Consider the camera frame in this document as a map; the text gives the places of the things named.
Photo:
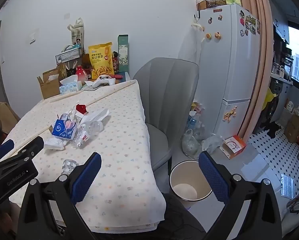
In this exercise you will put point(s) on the white tissue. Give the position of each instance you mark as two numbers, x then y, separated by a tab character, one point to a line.
54	144

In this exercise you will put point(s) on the red printed can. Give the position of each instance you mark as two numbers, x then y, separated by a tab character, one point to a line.
115	63

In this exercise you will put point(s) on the light blue tissue box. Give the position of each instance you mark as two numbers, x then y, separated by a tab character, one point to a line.
69	88

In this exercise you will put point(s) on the orange round magnet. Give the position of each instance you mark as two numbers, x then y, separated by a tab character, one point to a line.
208	36

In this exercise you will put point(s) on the silver pill blister pack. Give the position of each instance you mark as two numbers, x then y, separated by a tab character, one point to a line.
68	166

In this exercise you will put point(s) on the brown wooden box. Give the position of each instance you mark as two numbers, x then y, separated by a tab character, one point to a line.
202	5

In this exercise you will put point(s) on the open brown cardboard box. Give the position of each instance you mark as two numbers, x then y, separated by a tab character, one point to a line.
49	90

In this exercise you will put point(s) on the white plastic wrapper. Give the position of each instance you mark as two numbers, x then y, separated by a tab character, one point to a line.
95	116

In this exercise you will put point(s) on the blue desk mat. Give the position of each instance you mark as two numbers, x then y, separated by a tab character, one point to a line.
125	78

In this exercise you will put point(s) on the white game controller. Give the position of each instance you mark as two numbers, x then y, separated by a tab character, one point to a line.
103	81

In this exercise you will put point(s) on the white waste bin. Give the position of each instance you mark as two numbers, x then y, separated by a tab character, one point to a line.
179	172

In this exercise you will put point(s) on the white wall plate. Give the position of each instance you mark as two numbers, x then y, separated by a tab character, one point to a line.
67	16

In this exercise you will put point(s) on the person's dark trouser leg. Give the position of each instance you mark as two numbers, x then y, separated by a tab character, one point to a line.
179	220

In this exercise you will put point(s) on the red pencil case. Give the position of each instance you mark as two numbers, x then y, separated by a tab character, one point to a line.
119	76

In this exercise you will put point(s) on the tall green printed box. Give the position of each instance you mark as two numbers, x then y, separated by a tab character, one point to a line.
123	55

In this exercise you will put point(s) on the red small bottle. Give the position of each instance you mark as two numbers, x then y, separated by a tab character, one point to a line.
81	74

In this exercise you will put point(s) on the large brown cardboard box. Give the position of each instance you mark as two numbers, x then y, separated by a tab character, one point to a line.
294	128

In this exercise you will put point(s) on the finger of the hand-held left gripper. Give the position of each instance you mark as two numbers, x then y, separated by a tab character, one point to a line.
4	148
33	146

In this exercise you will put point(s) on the white wall switch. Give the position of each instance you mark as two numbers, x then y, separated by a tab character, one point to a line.
32	38

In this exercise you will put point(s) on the blue tissue packet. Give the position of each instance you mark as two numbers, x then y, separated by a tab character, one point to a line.
62	130

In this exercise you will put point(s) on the orange and white box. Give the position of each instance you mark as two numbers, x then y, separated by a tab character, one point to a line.
233	146

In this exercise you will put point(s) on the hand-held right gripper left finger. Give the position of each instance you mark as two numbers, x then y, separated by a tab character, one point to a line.
87	177

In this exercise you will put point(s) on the black utensil holder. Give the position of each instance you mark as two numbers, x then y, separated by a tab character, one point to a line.
70	71

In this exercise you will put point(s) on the printed cream tablecloth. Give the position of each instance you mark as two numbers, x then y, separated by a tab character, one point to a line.
119	155

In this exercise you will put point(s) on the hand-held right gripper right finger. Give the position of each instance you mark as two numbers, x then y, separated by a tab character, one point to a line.
213	177

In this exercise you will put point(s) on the grey upholstered chair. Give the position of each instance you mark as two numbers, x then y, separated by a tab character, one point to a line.
164	92

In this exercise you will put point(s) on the peach curtain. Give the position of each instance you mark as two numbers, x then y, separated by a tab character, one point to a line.
259	55

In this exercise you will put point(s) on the black cloth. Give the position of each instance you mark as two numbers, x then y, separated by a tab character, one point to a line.
273	128

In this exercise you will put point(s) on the white hanging plastic bag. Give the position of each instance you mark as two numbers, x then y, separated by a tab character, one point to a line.
189	47

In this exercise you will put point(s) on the yellow snack bag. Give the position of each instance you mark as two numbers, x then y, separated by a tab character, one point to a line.
100	60

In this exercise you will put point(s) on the crushed clear plastic bottle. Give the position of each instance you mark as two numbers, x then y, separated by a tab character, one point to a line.
89	130

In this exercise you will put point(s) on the silver foil mat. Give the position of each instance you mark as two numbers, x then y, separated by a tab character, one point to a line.
289	185

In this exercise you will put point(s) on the yellow gecko magnet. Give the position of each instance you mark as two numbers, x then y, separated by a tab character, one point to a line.
230	113

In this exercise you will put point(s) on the small red box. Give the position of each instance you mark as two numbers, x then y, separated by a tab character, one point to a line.
80	108

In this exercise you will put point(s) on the white refrigerator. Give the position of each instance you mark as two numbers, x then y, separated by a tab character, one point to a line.
234	67

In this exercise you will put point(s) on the group of fridge magnets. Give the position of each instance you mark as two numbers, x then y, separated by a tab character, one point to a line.
250	23

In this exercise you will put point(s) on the water bottles with blue labels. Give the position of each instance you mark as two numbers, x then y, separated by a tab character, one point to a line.
195	127

